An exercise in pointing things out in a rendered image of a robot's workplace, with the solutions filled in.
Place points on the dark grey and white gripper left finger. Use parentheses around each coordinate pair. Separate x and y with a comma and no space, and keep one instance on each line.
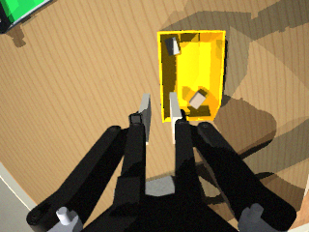
(70,206)

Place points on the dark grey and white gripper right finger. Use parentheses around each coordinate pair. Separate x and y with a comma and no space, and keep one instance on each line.
(255,207)

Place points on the yellow bin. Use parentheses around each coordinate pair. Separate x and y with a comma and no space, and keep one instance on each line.
(198,67)

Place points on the small beige block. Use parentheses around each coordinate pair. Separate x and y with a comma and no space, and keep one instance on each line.
(197,99)

